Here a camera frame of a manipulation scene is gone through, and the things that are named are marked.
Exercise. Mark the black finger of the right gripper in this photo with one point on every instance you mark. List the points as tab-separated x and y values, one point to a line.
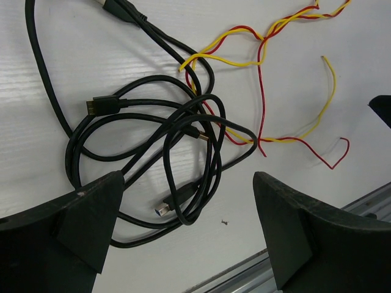
381	105

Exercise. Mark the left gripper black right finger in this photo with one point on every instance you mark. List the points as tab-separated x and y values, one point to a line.
316	247

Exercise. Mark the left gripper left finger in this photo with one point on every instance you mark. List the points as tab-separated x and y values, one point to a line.
61	245

